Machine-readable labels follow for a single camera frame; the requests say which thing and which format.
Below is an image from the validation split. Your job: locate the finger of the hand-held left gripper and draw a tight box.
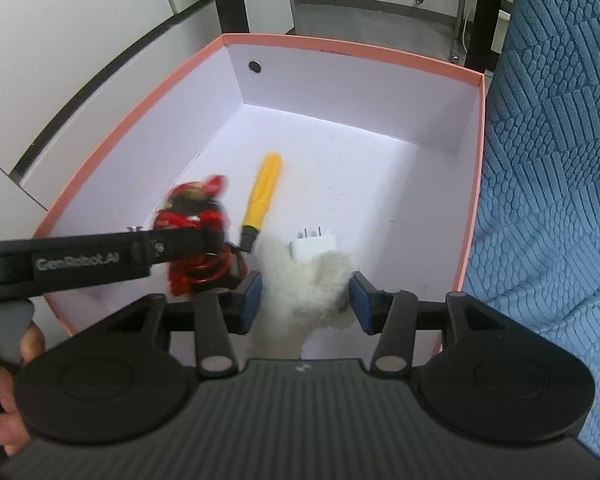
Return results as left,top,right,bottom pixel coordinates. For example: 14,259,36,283
150,227,226,266

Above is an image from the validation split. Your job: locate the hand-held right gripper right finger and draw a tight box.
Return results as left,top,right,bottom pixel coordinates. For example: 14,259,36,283
349,271,506,377

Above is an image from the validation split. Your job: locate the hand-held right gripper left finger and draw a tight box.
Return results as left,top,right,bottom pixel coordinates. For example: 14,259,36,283
122,272,264,379

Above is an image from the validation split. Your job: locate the red keychain ornament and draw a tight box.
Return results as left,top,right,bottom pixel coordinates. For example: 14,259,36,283
151,174,252,297

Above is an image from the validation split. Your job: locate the white fluffy pompom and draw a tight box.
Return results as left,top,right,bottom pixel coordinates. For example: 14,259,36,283
252,236,356,361

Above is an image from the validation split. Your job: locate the white charger plug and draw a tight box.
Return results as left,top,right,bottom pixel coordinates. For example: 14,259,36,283
289,226,339,264

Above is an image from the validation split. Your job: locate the yellow utility knife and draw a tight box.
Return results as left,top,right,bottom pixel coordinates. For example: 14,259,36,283
237,151,284,253

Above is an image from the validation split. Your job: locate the pink cardboard box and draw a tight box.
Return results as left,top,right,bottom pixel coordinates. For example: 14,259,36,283
32,32,486,357

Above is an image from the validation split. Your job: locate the person's left hand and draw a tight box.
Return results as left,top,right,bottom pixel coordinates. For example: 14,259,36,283
0,322,47,457

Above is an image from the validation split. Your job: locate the white cabinet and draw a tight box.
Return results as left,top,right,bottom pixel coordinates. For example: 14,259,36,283
0,0,222,212

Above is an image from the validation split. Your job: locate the blue textured blanket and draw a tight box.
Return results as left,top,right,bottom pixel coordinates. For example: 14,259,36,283
462,0,600,467

